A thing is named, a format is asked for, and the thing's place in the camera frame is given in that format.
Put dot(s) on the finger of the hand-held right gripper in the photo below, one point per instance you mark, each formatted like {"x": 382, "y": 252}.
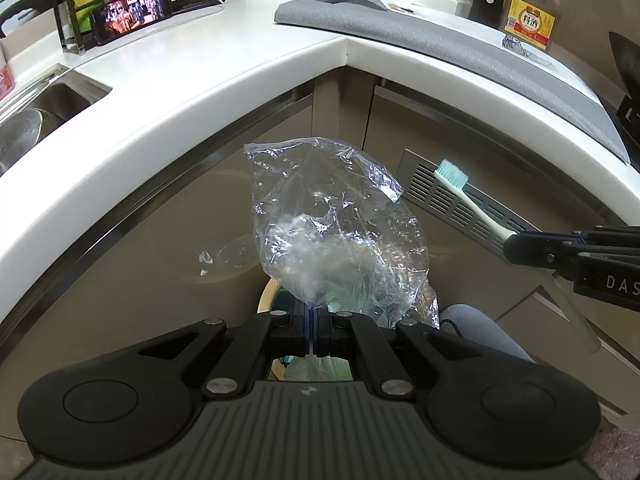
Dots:
{"x": 540, "y": 249}

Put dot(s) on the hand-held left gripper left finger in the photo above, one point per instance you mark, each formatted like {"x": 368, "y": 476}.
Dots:
{"x": 302, "y": 332}

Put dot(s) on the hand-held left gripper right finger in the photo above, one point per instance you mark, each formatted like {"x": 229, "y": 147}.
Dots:
{"x": 322, "y": 332}

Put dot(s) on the white toothbrush teal bristles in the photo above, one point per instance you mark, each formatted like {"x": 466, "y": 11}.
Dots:
{"x": 480, "y": 205}

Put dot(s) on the clear plastic bag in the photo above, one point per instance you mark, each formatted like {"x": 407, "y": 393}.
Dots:
{"x": 325, "y": 220}

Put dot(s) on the maroon patterned cloth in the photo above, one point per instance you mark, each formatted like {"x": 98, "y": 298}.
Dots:
{"x": 620, "y": 450}

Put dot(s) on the black wok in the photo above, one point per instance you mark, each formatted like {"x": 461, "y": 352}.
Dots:
{"x": 627, "y": 60}

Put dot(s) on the cooking wine jug yellow label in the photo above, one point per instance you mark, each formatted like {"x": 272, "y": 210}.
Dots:
{"x": 530, "y": 20}

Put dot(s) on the grey mat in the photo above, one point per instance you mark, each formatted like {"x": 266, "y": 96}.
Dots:
{"x": 450, "y": 35}

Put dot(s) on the small brown scrap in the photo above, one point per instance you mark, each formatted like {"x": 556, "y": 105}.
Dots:
{"x": 400, "y": 8}

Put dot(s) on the steel sink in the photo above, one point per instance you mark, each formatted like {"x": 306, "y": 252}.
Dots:
{"x": 65, "y": 95}

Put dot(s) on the black smartphone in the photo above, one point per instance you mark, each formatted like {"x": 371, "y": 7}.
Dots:
{"x": 130, "y": 12}

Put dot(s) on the pink packet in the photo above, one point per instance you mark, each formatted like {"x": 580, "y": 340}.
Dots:
{"x": 5, "y": 80}

